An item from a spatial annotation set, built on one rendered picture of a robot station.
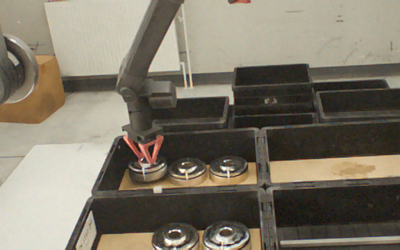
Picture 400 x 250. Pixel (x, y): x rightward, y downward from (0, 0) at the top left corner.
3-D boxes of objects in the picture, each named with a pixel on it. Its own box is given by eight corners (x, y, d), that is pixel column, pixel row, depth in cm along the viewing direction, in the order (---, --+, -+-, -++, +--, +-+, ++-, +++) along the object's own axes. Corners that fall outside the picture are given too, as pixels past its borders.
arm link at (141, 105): (126, 82, 136) (121, 90, 131) (153, 80, 135) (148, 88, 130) (130, 107, 139) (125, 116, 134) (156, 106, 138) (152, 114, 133)
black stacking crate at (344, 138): (267, 230, 122) (266, 188, 117) (262, 165, 149) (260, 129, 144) (445, 222, 118) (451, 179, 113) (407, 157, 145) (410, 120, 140)
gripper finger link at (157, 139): (151, 154, 146) (146, 122, 142) (167, 161, 140) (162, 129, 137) (131, 163, 142) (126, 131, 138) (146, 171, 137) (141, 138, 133)
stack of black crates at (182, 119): (148, 211, 252) (134, 126, 232) (160, 178, 278) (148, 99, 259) (232, 210, 246) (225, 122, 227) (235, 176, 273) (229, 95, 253)
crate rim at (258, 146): (90, 203, 122) (89, 194, 121) (117, 142, 149) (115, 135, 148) (265, 195, 118) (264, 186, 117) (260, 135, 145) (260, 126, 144)
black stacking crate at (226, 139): (99, 236, 126) (90, 196, 121) (123, 172, 153) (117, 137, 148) (266, 230, 122) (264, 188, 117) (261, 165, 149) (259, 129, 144)
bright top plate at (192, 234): (151, 255, 111) (151, 253, 110) (152, 227, 120) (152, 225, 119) (199, 250, 111) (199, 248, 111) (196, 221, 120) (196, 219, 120)
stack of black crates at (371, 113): (321, 207, 241) (321, 118, 221) (315, 173, 267) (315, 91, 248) (412, 206, 235) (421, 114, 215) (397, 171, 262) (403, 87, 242)
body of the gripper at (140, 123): (142, 125, 144) (137, 99, 141) (164, 134, 137) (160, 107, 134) (121, 132, 141) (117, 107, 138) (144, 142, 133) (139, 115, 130)
